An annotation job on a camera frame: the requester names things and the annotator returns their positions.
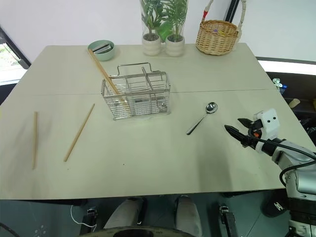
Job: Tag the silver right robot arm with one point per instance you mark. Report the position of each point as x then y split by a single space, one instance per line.
302 170

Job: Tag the black rounded object white logo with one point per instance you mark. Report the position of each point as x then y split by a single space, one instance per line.
274 206

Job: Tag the clear bottle blue cap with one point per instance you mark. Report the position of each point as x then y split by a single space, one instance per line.
283 88

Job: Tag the black table stand foot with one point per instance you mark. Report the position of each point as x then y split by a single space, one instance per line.
89 218
228 219

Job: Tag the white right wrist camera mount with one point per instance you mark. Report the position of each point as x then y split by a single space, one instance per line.
269 122

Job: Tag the black window frame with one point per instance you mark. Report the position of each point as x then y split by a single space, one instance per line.
14 48

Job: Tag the pale green bowl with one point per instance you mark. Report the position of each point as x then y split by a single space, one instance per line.
106 55

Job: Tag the stainless steel spoon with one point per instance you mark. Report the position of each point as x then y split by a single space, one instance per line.
211 107

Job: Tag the silver metal block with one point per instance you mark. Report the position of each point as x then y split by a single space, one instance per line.
101 48

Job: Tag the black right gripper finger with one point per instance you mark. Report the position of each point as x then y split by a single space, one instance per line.
235 133
245 122

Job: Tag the wooden chopstick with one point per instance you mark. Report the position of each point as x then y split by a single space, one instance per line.
79 132
34 140
99 64

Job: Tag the artificial plant white ribbed pot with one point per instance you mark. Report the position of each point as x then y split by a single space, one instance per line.
174 47
151 45

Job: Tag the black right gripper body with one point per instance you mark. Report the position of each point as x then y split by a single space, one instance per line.
254 128

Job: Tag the beige small object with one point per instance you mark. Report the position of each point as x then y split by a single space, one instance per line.
294 102

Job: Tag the dark side shelf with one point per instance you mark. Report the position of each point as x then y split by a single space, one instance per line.
303 81

